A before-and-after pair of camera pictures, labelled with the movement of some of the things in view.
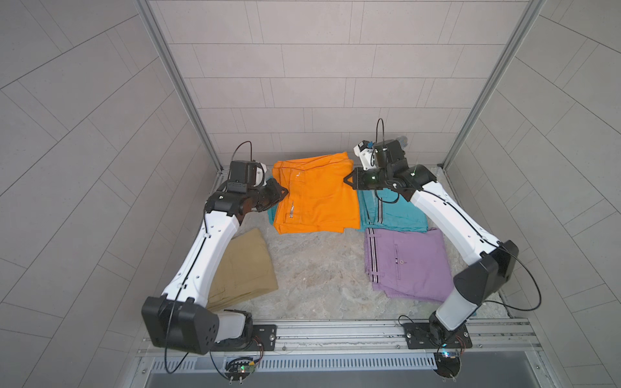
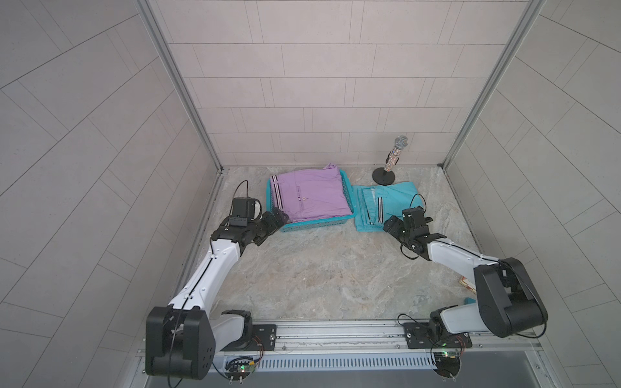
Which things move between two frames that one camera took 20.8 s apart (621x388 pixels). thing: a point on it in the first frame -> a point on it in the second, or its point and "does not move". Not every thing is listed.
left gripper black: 274,196 -> 271,225
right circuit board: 448,365 does not move
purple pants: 410,264 -> 311,194
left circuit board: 238,369 does not move
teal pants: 386,209 does not move
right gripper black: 361,181 -> 393,230
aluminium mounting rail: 378,338 does not move
